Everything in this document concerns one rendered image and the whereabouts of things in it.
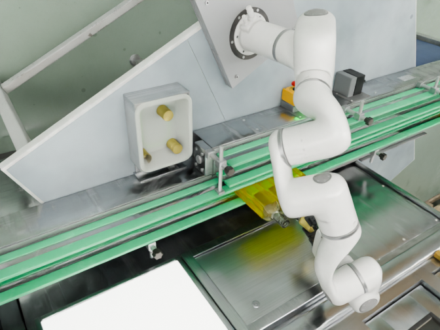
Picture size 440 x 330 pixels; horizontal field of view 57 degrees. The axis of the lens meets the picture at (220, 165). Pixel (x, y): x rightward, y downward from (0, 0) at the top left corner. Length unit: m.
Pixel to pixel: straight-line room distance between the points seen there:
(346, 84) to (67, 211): 1.10
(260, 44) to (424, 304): 0.89
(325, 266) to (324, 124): 0.31
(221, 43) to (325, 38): 0.39
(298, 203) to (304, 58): 0.33
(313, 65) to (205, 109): 0.49
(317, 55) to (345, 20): 0.70
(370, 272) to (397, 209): 0.69
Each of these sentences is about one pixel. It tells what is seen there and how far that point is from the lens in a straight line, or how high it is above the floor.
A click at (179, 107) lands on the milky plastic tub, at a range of 1.23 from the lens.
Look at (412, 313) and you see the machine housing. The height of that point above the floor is 1.49.
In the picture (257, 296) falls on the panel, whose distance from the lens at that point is 1.20.
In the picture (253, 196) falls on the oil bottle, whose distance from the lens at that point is 1.27.
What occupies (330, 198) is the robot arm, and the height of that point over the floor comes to 1.37.
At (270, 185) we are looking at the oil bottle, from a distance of 1.32.
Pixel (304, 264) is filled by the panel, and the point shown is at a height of 1.21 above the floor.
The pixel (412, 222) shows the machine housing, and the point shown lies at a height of 1.25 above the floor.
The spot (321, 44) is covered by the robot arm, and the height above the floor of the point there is 1.16.
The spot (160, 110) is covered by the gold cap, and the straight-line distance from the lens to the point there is 1.20.
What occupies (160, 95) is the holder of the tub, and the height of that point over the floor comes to 0.81.
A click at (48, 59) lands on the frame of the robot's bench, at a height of 0.20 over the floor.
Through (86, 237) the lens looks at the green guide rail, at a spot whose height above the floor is 0.93.
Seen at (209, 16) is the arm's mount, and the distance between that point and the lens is 1.19.
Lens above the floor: 1.76
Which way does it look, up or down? 43 degrees down
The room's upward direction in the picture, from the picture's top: 132 degrees clockwise
